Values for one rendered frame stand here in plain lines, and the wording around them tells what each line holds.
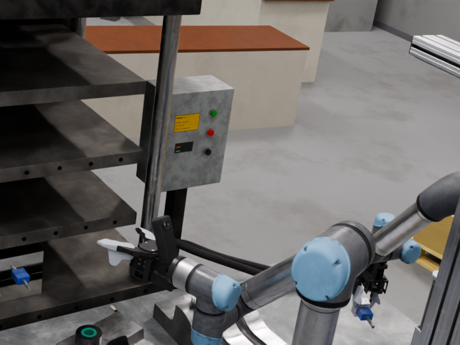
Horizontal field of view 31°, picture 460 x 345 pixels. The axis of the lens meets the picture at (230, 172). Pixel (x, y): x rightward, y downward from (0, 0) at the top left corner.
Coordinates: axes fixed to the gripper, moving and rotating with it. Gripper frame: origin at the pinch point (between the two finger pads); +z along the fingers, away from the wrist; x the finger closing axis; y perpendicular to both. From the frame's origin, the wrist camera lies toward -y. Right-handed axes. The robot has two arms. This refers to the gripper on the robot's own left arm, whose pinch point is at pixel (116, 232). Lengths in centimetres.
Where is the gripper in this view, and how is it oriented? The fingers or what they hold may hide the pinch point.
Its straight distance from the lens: 204.1
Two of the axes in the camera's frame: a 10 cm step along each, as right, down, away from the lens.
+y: -2.1, 9.3, 3.0
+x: 5.2, -1.5, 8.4
